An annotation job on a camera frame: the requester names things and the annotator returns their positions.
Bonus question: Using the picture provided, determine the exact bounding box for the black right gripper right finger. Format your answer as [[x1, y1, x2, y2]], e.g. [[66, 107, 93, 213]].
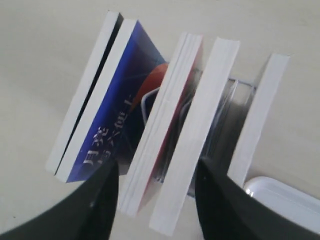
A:
[[195, 159, 320, 240]]

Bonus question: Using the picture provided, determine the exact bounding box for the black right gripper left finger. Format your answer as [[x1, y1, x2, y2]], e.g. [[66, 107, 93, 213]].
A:
[[0, 160, 118, 240]]

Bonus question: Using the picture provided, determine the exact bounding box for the blue cover book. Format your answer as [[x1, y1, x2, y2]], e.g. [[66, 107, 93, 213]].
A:
[[55, 19, 165, 183]]

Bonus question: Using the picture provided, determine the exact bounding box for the grey cover book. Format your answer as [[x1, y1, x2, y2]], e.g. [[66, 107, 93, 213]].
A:
[[149, 37, 241, 236]]

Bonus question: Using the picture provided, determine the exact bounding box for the red pink cover book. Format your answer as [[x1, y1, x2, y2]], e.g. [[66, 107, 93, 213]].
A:
[[117, 32, 203, 217]]

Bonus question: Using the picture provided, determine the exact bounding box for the dark brown cover book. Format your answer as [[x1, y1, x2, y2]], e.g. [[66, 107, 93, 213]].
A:
[[227, 53, 291, 188]]

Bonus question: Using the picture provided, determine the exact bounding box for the black cover book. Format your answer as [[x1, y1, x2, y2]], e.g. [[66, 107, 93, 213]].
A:
[[45, 11, 124, 174]]

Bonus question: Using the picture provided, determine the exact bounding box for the white plastic tray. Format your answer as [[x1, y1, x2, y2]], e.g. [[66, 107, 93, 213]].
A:
[[243, 176, 320, 234]]

